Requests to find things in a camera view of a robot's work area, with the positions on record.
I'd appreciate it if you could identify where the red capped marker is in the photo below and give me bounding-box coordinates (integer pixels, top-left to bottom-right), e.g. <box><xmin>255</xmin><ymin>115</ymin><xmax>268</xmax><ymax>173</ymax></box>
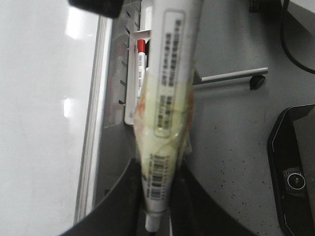
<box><xmin>134</xmin><ymin>39</ymin><xmax>146</xmax><ymax>107</ymax></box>

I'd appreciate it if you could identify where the black caster wheel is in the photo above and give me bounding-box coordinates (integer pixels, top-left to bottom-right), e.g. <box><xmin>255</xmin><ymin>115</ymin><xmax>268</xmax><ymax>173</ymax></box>
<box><xmin>249</xmin><ymin>75</ymin><xmax>265</xmax><ymax>90</ymax></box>

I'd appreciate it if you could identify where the black tip whiteboard marker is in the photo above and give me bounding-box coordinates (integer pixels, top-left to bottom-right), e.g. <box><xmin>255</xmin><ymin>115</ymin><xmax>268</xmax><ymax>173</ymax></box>
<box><xmin>133</xmin><ymin>0</ymin><xmax>203</xmax><ymax>233</ymax></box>

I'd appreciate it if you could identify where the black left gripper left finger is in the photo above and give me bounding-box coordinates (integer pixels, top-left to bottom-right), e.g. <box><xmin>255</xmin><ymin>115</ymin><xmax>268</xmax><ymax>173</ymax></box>
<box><xmin>62</xmin><ymin>159</ymin><xmax>142</xmax><ymax>236</ymax></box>

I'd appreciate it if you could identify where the black cable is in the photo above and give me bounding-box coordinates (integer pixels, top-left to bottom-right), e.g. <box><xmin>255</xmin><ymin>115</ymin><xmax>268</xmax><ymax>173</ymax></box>
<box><xmin>280</xmin><ymin>0</ymin><xmax>315</xmax><ymax>74</ymax></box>

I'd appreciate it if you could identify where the grey whiteboard stand panel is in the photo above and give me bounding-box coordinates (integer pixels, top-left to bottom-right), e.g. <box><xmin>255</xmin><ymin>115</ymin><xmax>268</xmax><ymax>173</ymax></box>
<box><xmin>94</xmin><ymin>0</ymin><xmax>141</xmax><ymax>205</ymax></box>

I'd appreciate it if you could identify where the white marker tray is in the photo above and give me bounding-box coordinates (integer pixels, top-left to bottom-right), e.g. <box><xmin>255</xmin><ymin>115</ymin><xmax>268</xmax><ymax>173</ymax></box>
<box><xmin>125</xmin><ymin>0</ymin><xmax>153</xmax><ymax>125</ymax></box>

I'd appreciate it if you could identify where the black capped marker upper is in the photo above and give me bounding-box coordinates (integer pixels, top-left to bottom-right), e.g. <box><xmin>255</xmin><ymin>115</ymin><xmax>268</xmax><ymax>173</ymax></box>
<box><xmin>145</xmin><ymin>40</ymin><xmax>150</xmax><ymax>71</ymax></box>

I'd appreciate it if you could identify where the black device base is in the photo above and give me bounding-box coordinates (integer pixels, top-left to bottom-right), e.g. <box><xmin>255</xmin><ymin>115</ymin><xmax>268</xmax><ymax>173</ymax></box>
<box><xmin>267</xmin><ymin>104</ymin><xmax>315</xmax><ymax>236</ymax></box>

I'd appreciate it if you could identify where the white whiteboard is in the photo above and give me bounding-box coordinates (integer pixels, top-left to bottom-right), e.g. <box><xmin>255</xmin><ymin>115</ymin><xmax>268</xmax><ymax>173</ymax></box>
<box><xmin>0</xmin><ymin>0</ymin><xmax>112</xmax><ymax>236</ymax></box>

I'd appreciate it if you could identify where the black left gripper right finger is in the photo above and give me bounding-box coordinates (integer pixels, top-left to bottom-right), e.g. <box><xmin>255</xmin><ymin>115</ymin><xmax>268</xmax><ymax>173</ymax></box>
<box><xmin>169</xmin><ymin>161</ymin><xmax>254</xmax><ymax>236</ymax></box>

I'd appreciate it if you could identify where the grey stand foot bar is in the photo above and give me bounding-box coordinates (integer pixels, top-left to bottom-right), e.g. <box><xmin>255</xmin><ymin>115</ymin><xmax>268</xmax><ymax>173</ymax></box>
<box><xmin>193</xmin><ymin>67</ymin><xmax>269</xmax><ymax>85</ymax></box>

